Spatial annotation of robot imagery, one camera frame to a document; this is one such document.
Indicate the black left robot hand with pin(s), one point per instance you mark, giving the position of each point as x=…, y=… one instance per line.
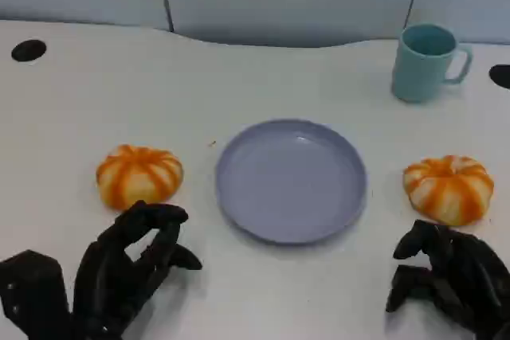
x=103, y=272

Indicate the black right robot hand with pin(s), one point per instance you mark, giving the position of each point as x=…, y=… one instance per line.
x=470, y=276

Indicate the orange white toy bread roll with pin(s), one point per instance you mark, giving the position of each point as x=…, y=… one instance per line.
x=448, y=188
x=137, y=174

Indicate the lilac plate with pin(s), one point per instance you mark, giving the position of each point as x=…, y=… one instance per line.
x=291, y=184

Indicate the black table grommet hole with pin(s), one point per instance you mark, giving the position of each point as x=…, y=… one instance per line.
x=501, y=76
x=28, y=51

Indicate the pale green mug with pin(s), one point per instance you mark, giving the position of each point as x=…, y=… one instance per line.
x=418, y=73

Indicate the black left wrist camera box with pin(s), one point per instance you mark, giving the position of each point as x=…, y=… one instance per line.
x=32, y=296

